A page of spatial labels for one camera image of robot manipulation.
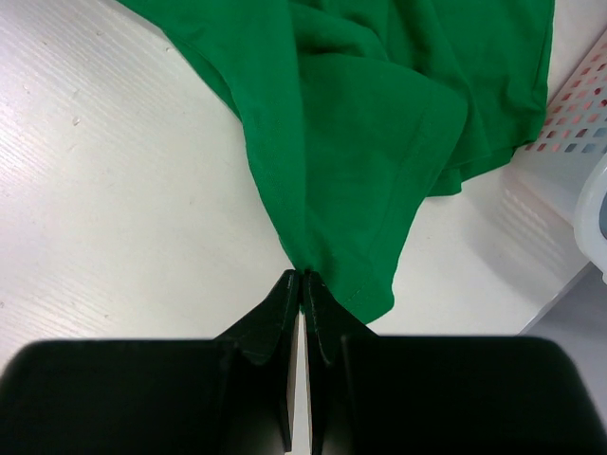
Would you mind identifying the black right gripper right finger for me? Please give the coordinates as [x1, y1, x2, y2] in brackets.
[302, 272, 606, 454]

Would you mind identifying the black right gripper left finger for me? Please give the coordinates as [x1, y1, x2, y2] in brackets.
[1, 270, 299, 454]

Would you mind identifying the green t-shirt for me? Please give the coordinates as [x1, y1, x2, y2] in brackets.
[127, 1, 555, 323]

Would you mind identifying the white plastic laundry basket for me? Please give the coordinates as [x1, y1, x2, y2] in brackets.
[513, 35, 606, 272]

